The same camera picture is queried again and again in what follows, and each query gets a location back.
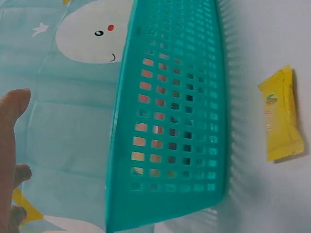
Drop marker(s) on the yellow snack packet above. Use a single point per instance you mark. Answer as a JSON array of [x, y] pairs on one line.
[[281, 116]]

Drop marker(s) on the person's left hand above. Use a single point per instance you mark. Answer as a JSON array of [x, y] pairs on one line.
[[7, 145]]

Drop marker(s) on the teal plastic basket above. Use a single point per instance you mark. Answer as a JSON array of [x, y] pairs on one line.
[[167, 121]]

